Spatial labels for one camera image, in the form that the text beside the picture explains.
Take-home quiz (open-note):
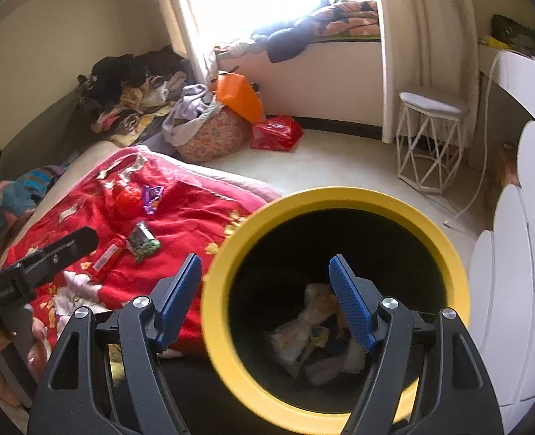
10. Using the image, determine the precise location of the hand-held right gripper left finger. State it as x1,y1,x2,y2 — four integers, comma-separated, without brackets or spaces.
27,254,202,435

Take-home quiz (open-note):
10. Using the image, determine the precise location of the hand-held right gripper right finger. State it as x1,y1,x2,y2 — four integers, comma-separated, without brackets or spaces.
330,255,504,435

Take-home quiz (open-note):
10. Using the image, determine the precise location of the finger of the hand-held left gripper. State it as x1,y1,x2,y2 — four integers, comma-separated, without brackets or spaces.
20,228,99,282

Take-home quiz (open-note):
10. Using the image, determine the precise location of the red snack packet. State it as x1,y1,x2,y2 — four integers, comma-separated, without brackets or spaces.
90,236,127,280

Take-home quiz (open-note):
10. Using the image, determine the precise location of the white pleated plastic bundle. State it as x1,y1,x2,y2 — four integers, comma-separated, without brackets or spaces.
306,344,369,386

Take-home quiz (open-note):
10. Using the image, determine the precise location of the white paper packet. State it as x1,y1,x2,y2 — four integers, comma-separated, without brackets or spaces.
266,317,322,372

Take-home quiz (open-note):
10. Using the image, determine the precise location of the black bin with yellow rim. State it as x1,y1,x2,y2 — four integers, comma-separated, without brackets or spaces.
200,187,471,423

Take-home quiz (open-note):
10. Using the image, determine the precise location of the beige bed sheet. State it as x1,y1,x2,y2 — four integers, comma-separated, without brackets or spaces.
4,140,114,245

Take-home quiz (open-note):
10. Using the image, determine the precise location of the green black snack packet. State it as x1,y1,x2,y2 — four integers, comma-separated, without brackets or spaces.
127,221,161,261

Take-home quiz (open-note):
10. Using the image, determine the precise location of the teal patterned cloth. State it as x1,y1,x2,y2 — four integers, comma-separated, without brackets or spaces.
0,165,60,218

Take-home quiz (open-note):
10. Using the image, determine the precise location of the red plastic bag ball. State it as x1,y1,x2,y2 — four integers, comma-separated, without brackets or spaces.
115,183,142,217

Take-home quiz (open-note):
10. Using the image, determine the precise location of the red floral blanket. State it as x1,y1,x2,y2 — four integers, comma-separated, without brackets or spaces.
0,145,281,359

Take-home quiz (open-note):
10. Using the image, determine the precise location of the purple wrapper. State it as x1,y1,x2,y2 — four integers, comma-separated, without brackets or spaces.
141,184,165,216

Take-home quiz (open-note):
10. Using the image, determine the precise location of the olive headboard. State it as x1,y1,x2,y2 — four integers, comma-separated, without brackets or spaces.
0,95,96,168

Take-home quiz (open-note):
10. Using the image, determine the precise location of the floral laundry basket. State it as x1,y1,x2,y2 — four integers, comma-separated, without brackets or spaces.
174,104,252,163

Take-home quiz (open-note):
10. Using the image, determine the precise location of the pile of clothes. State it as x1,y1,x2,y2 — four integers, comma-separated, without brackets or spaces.
78,45,191,134

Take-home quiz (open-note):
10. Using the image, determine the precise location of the lavender cloth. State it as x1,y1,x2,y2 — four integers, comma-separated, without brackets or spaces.
162,84,218,146

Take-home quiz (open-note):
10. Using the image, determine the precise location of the red shopping bag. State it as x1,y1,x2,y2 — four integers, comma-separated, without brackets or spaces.
250,115,304,151

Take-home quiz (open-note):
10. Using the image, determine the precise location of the orange fuzzy object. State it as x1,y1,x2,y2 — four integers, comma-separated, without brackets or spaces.
489,142,522,209

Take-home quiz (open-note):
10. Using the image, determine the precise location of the orange paper bag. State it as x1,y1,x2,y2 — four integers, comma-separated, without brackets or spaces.
213,70,266,124

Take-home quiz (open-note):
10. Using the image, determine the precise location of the white window seat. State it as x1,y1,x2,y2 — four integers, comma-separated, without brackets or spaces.
215,38,386,139

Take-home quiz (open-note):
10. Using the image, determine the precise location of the narrow cream curtain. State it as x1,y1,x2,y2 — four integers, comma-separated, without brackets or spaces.
152,0,214,87

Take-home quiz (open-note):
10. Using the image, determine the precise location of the dark puffer jacket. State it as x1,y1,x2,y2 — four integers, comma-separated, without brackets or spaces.
251,16,322,63

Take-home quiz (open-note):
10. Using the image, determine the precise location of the wide cream curtain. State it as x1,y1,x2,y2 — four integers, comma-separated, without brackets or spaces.
376,0,481,146

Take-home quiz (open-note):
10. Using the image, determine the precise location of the white desk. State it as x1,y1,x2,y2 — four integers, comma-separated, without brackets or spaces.
478,47,535,128

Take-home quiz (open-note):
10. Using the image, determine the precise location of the orange printed blanket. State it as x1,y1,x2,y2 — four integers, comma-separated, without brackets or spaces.
310,0,380,37

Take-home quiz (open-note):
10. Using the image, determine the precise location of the dark olive bag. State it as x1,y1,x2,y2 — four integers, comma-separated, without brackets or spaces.
491,14,535,59

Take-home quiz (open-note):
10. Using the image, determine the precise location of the white cable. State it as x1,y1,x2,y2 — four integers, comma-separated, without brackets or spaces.
444,52,499,229

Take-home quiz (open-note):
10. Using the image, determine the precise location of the white wire stool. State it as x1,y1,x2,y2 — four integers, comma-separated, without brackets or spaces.
395,85,471,193

